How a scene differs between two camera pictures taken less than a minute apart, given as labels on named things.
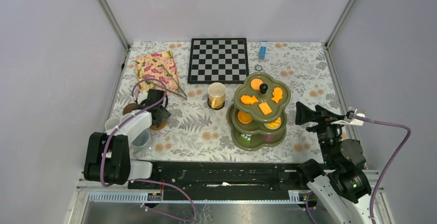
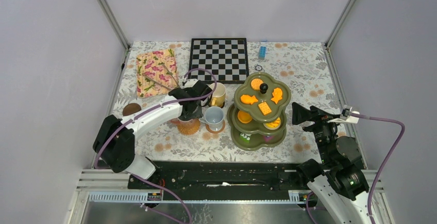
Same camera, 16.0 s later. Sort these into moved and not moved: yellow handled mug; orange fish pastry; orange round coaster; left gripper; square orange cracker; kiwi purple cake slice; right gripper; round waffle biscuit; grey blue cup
Moved: left gripper; orange round coaster; grey blue cup
Not moved: round waffle biscuit; orange fish pastry; square orange cracker; right gripper; kiwi purple cake slice; yellow handled mug
